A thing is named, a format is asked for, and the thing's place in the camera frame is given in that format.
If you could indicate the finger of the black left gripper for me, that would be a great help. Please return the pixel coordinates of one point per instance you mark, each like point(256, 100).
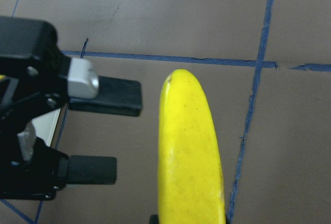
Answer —
point(31, 170)
point(45, 79)

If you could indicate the white bear tray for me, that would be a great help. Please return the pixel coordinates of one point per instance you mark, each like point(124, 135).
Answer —
point(45, 126)

